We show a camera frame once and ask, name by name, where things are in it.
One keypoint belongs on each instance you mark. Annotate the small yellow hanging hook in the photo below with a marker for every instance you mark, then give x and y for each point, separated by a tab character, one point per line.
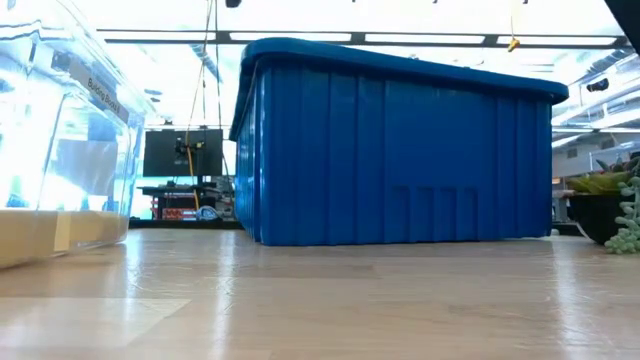
513	44

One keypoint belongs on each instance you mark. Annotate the large blue plastic bin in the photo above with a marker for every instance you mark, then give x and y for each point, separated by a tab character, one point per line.
375	150

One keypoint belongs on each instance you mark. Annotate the black background table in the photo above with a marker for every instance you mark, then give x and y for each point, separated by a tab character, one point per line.
180	189

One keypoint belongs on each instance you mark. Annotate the black ceiling device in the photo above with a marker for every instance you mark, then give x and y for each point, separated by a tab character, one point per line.
597	85

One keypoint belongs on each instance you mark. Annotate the clear plastic block box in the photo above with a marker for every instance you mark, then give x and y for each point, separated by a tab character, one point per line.
75	150

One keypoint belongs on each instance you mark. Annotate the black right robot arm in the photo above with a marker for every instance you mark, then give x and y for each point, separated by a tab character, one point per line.
627	17

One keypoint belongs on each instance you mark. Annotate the artificial succulent in black pot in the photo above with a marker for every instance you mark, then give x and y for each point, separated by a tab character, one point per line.
600	200

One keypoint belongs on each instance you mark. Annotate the black background monitor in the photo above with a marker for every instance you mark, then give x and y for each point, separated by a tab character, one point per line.
165	150

